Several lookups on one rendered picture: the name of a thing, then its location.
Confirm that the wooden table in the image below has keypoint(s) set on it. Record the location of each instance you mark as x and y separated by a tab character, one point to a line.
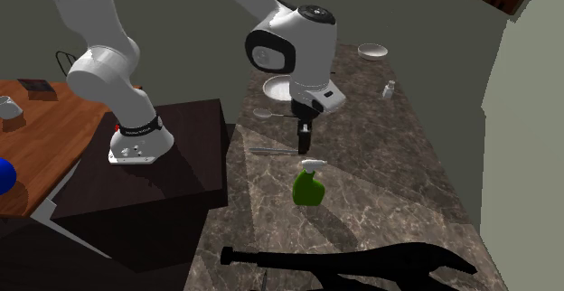
44	144

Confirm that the white bowl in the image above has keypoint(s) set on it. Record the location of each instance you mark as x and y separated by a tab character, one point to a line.
372	51

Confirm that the green spray bottle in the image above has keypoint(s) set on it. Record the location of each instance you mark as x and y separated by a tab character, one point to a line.
307	188

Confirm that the black locking pliers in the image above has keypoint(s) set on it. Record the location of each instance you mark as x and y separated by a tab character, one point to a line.
352	266

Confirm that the silver knife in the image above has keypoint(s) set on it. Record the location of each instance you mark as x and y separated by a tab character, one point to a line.
273	151

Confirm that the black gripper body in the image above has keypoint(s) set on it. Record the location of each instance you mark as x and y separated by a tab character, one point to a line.
305	110

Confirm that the dark robot stand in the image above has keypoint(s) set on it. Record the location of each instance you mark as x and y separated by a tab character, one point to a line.
176	184

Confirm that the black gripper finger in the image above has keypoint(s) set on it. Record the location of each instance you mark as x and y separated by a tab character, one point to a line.
303	138

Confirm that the silver spoon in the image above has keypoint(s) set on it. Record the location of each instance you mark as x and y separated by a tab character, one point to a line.
266	113

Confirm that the white plate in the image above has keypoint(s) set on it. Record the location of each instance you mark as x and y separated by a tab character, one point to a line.
277	88

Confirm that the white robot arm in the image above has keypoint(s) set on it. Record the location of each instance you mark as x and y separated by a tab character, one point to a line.
110	87

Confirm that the blue round object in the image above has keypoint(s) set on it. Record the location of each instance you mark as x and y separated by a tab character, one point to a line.
5	176

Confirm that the white mug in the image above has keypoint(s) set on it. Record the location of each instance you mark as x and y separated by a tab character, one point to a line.
8	107

